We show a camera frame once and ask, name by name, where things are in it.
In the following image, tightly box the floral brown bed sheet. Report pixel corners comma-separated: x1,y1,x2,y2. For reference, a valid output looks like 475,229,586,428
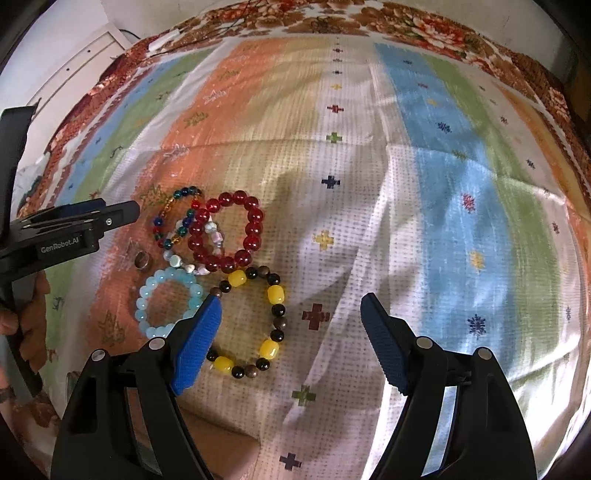
13,0,591,480

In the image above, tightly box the dark red bead bracelet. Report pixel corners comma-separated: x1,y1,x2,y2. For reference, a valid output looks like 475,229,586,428
185,189,267,274

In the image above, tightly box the person's left hand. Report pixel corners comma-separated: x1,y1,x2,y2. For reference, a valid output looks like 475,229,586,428
1,271,50,374

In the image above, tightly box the light blue bead bracelet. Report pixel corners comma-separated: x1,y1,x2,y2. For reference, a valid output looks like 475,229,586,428
133,267,206,340

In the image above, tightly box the multicolour small bead bracelet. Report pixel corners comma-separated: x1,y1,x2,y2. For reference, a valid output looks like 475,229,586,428
151,185,205,250

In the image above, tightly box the white cabinet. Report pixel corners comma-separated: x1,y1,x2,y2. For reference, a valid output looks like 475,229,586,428
0,22,136,121

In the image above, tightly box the yellow and black bead bracelet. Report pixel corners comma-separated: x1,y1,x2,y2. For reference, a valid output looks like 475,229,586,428
204,265,289,380

